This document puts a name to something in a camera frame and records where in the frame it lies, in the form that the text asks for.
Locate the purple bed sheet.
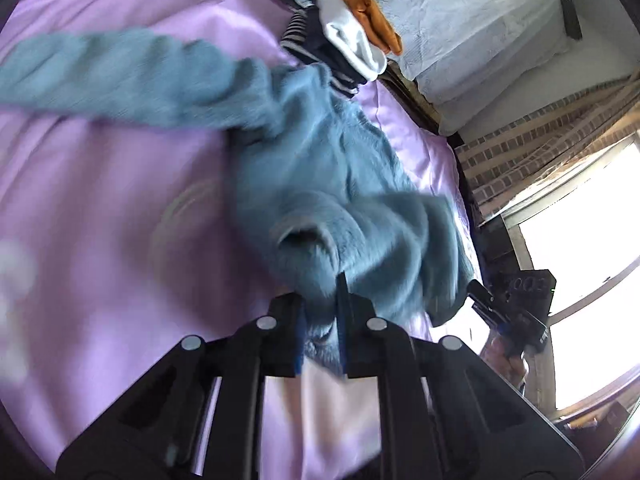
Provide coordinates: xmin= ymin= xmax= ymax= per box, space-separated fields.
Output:
xmin=0 ymin=0 xmax=483 ymax=480

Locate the dark brown bed edge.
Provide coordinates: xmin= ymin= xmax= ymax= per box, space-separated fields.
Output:
xmin=382 ymin=59 xmax=453 ymax=137

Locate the navy folded garment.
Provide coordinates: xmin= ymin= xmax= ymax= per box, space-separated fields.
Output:
xmin=304 ymin=6 xmax=370 ymax=90

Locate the black remote control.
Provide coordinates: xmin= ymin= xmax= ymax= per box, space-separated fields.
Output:
xmin=557 ymin=0 xmax=584 ymax=41

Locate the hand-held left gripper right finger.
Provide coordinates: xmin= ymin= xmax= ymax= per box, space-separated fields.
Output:
xmin=335 ymin=271 xmax=586 ymax=480

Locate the window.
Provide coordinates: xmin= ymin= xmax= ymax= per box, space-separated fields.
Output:
xmin=502 ymin=135 xmax=640 ymax=411

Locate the white folded cloth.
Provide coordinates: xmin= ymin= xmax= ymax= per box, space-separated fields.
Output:
xmin=316 ymin=0 xmax=389 ymax=82

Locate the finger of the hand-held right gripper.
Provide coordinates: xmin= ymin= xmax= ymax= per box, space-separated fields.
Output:
xmin=466 ymin=280 xmax=500 ymax=313

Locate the striped folded garment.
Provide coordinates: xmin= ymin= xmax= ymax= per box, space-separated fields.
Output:
xmin=279 ymin=9 xmax=362 ymax=99

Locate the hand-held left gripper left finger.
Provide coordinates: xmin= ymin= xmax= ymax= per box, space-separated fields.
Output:
xmin=55 ymin=292 xmax=307 ymax=480

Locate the blue fleece garment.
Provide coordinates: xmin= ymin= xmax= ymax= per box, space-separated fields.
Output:
xmin=0 ymin=27 xmax=476 ymax=376

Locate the white quilted bedspread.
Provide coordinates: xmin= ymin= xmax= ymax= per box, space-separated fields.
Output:
xmin=225 ymin=0 xmax=577 ymax=136

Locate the person's right hand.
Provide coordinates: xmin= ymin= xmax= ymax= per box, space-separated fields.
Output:
xmin=481 ymin=335 xmax=529 ymax=388

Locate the orange-brown folded cloth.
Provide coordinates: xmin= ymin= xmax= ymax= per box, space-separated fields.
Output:
xmin=340 ymin=0 xmax=404 ymax=56

